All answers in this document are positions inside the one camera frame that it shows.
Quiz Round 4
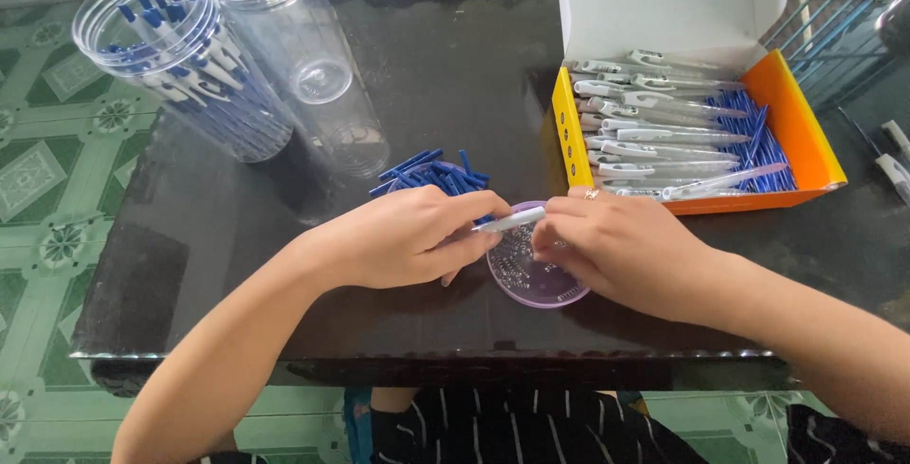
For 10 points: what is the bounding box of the clear plastic jar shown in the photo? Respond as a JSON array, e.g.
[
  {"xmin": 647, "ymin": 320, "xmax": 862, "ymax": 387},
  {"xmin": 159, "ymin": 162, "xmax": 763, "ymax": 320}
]
[
  {"xmin": 71, "ymin": 0, "xmax": 297, "ymax": 165},
  {"xmin": 184, "ymin": 0, "xmax": 391, "ymax": 181}
]

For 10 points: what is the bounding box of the person's right hand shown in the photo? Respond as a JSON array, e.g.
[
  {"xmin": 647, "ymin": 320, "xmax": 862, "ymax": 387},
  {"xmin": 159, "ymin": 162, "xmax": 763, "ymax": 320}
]
[{"xmin": 529, "ymin": 187, "xmax": 713, "ymax": 324}]

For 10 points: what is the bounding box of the orange and yellow cardboard box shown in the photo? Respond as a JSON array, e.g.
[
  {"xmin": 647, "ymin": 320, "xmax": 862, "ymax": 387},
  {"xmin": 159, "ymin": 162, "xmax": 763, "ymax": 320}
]
[{"xmin": 551, "ymin": 0, "xmax": 849, "ymax": 217}]

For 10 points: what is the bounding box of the white pen barrel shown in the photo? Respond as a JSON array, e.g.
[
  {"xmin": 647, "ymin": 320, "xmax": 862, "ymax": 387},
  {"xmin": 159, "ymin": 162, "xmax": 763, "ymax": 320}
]
[{"xmin": 472, "ymin": 206, "xmax": 548, "ymax": 233}]

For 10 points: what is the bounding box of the purple round plastic lid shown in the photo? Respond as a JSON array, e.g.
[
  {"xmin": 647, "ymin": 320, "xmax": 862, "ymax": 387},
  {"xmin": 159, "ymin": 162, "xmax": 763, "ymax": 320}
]
[{"xmin": 485, "ymin": 200, "xmax": 592, "ymax": 309}]

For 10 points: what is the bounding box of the heap of blue pen refills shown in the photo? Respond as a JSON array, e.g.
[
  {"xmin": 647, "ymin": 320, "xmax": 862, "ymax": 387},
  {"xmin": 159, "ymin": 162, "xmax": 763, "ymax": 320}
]
[{"xmin": 702, "ymin": 89, "xmax": 799, "ymax": 195}]

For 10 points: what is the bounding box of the pile of blue pen plungers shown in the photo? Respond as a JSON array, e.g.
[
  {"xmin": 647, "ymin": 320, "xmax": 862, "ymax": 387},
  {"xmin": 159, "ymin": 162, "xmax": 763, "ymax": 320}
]
[{"xmin": 367, "ymin": 148, "xmax": 496, "ymax": 227}]

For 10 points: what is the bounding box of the black striped garment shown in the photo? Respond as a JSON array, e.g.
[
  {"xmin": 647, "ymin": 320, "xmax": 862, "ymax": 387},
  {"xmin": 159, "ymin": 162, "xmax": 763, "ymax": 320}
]
[{"xmin": 368, "ymin": 386, "xmax": 910, "ymax": 464}]

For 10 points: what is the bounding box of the pile of small metal springs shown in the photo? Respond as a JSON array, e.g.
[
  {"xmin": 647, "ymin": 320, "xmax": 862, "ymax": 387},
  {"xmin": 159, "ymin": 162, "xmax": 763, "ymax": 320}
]
[{"xmin": 496, "ymin": 222, "xmax": 570, "ymax": 303}]

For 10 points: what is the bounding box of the white pen part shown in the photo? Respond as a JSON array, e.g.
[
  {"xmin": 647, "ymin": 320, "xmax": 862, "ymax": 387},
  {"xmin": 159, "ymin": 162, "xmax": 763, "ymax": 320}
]
[
  {"xmin": 881, "ymin": 119, "xmax": 910, "ymax": 161},
  {"xmin": 874, "ymin": 153, "xmax": 910, "ymax": 207}
]

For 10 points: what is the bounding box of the person's left hand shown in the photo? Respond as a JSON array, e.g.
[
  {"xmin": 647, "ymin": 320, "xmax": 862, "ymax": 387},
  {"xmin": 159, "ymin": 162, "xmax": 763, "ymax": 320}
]
[{"xmin": 321, "ymin": 184, "xmax": 513, "ymax": 291}]

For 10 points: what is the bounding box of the blue wire rack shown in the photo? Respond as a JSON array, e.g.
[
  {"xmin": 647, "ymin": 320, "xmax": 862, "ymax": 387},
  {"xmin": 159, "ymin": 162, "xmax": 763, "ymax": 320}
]
[{"xmin": 759, "ymin": 0, "xmax": 910, "ymax": 99}]

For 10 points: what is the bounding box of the heap of clear pen barrels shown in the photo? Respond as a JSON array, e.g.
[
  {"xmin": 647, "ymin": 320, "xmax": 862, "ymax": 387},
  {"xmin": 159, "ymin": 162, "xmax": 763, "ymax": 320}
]
[{"xmin": 567, "ymin": 48, "xmax": 792, "ymax": 202}]

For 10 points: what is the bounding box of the bunch of blue white pens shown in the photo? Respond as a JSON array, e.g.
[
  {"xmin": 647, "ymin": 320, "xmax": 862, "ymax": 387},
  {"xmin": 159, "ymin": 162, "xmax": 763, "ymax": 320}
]
[{"xmin": 100, "ymin": 0, "xmax": 294, "ymax": 164}]

